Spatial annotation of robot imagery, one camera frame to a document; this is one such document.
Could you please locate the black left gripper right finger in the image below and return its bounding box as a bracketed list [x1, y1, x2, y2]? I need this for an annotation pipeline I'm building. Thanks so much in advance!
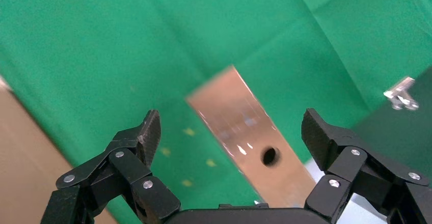
[301, 107, 432, 224]

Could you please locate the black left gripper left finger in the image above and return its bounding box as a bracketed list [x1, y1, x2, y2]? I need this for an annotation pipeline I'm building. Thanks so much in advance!
[40, 109, 181, 224]

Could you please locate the small brown cardboard box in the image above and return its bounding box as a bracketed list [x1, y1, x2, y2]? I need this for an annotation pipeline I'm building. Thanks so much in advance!
[184, 64, 318, 210]

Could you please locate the large open brown carton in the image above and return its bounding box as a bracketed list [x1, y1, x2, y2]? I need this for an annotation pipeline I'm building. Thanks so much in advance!
[0, 75, 117, 224]

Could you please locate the silver metal cloth clamp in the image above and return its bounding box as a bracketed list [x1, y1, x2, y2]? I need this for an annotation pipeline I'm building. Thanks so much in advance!
[383, 76, 420, 111]

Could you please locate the green table cloth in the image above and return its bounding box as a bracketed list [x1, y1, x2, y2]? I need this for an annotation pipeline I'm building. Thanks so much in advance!
[0, 0, 432, 224]

